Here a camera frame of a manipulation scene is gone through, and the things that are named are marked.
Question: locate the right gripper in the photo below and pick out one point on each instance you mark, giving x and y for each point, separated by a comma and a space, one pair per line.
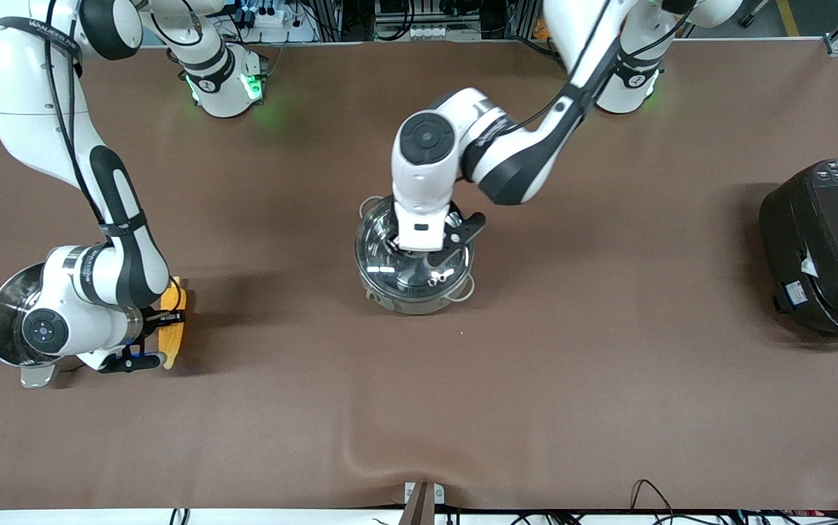
154, 319

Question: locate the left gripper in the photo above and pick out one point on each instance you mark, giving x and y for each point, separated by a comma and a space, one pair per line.
392, 243

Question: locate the yellow corn cob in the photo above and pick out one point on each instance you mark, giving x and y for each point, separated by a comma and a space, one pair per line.
173, 341

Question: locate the round glass pot lid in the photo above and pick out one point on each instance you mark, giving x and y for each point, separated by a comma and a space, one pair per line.
382, 266

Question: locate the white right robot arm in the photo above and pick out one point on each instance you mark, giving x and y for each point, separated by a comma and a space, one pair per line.
32, 87

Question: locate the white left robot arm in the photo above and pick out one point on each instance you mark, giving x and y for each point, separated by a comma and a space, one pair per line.
521, 160

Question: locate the steel steamer pot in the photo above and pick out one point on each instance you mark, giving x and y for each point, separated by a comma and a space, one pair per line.
3, 313

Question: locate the brown table cover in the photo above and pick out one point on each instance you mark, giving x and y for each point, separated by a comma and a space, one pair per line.
535, 401

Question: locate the black rice cooker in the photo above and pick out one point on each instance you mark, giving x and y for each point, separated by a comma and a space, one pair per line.
827, 248

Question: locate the metal table bracket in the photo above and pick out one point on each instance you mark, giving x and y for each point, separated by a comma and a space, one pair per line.
418, 503

